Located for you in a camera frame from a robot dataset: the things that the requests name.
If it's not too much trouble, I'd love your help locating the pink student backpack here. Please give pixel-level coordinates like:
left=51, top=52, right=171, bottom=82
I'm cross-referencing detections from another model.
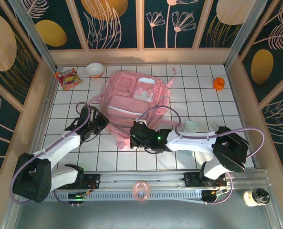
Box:
left=86, top=67, right=181, bottom=151

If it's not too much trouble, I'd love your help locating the mint pencil case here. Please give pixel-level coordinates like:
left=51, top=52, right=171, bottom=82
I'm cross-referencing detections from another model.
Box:
left=178, top=120, right=199, bottom=157

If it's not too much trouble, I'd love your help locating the red yellow snack packet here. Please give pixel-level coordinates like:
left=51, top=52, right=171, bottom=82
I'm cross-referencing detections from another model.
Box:
left=54, top=68, right=84, bottom=92

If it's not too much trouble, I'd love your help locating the pink tape roll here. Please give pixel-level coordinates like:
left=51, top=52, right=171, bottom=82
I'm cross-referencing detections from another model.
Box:
left=132, top=181, right=152, bottom=202

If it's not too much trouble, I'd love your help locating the orange bowl white inside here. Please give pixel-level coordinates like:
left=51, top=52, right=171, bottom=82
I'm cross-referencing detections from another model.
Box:
left=85, top=62, right=105, bottom=79

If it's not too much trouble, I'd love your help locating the black controller board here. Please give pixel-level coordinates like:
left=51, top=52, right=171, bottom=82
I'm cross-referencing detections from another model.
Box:
left=67, top=190, right=88, bottom=206
left=200, top=189, right=228, bottom=204

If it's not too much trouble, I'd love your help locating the orange pumpkin toy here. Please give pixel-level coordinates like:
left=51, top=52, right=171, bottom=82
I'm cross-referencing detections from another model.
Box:
left=212, top=77, right=226, bottom=91

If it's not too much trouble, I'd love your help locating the white bottle black cap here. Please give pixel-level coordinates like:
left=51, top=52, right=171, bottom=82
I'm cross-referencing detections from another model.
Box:
left=242, top=188, right=271, bottom=207

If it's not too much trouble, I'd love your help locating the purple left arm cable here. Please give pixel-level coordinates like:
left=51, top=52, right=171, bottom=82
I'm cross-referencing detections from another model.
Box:
left=10, top=102, right=96, bottom=206

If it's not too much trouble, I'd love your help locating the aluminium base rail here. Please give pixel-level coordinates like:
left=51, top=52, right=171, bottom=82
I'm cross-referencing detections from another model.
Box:
left=84, top=168, right=272, bottom=191

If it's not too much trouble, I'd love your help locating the slotted grey cable duct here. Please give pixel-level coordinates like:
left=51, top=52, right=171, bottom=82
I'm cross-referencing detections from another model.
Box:
left=44, top=189, right=228, bottom=206

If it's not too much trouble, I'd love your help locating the aluminium frame post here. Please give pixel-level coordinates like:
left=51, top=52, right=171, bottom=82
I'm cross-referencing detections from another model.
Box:
left=7, top=0, right=58, bottom=72
left=223, top=0, right=268, bottom=70

